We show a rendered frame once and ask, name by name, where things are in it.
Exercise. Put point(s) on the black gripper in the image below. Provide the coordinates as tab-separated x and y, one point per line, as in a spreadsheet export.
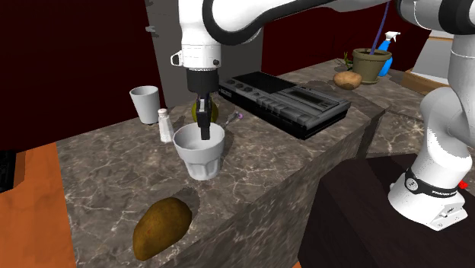
202	81

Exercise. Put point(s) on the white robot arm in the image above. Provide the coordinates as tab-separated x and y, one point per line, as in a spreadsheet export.
443	122

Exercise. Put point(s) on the olive yellow round fruit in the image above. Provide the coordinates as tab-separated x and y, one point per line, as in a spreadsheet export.
214	109

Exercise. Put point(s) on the small grey purple-tipped tool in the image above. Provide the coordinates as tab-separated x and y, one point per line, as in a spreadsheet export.
233	117

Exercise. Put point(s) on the white faceted cup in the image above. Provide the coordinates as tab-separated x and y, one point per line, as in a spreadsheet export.
200	157

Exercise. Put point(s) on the white salt shaker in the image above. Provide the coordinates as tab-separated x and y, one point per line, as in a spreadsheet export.
165	128

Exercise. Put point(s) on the plain white cup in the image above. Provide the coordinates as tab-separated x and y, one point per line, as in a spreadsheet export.
146	104

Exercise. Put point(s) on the large brown potato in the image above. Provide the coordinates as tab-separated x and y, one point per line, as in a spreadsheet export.
161	228

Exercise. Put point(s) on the small tan potato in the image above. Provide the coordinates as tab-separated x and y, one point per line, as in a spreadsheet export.
347	80

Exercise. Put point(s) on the plant in olive pot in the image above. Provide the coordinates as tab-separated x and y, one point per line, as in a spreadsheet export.
370	66

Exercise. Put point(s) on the dark robot stand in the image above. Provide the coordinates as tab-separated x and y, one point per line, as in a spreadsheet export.
356	219

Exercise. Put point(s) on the blue spray bottle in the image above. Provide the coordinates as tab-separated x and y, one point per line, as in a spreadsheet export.
386	46

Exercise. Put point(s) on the light wooden box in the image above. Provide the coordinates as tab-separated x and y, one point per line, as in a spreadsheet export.
421	83

